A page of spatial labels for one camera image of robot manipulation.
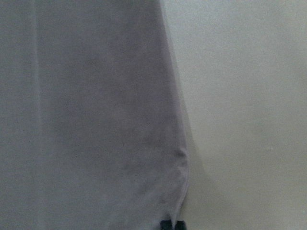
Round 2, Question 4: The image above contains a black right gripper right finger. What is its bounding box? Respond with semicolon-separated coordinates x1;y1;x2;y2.
175;220;187;230

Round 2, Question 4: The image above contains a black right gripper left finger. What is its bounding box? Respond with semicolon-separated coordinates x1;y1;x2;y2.
160;220;173;230

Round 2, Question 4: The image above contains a dark brown t-shirt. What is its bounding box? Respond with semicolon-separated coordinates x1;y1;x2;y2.
0;0;189;230

